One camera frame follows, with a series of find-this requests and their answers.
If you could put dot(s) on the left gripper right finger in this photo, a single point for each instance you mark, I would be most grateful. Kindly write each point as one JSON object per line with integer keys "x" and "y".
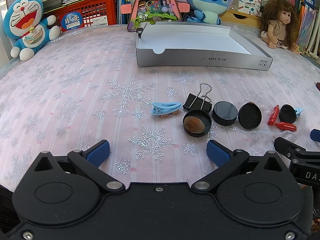
{"x": 227, "y": 162}

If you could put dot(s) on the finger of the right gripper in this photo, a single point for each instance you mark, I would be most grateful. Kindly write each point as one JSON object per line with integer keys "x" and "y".
{"x": 294, "y": 152}
{"x": 315, "y": 135}

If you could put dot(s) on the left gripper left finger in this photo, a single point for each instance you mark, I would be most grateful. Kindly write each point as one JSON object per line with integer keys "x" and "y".
{"x": 87, "y": 163}

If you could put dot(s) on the blue hair clip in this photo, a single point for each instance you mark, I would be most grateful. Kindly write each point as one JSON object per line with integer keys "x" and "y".
{"x": 163, "y": 109}
{"x": 298, "y": 112}

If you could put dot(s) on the red plastic peg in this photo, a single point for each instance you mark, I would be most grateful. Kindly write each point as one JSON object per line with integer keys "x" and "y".
{"x": 284, "y": 126}
{"x": 273, "y": 116}

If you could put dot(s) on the small black round cap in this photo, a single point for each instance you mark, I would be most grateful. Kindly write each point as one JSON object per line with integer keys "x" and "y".
{"x": 287, "y": 114}

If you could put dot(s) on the black cap with nut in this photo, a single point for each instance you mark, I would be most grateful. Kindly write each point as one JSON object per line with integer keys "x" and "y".
{"x": 205, "y": 118}

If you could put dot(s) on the black oval cap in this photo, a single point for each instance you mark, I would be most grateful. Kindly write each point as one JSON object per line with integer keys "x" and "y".
{"x": 249, "y": 116}

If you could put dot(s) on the large black binder clip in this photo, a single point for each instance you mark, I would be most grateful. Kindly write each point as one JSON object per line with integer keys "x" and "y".
{"x": 200, "y": 101}

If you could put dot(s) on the brown nut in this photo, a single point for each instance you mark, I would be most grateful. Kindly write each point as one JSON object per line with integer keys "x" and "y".
{"x": 194, "y": 125}

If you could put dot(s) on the brown-haired doll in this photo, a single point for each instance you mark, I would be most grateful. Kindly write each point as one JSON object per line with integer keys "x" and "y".
{"x": 279, "y": 25}

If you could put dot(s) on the grey cardboard tray box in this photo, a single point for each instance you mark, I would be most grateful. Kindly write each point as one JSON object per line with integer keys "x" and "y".
{"x": 168, "y": 44}

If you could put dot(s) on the small binder clip on tray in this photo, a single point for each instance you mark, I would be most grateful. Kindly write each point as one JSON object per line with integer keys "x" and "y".
{"x": 140, "y": 31}

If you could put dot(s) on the wooden drawer box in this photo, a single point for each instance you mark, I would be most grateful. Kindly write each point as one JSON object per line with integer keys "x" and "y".
{"x": 232, "y": 16}

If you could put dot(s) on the white label printer box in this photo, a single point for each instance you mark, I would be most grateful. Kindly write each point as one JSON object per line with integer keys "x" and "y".
{"x": 250, "y": 7}

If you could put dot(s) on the red plastic crate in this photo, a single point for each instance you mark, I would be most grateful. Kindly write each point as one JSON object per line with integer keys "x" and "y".
{"x": 85, "y": 13}

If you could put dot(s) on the Doraemon plush toy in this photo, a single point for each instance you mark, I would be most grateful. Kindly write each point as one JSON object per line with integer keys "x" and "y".
{"x": 23, "y": 23}

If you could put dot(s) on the Stitch plush toy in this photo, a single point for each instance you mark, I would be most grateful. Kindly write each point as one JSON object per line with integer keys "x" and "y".
{"x": 207, "y": 11}

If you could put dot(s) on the pink triangular diorama house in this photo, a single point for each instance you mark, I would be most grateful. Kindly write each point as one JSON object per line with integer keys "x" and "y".
{"x": 142, "y": 12}

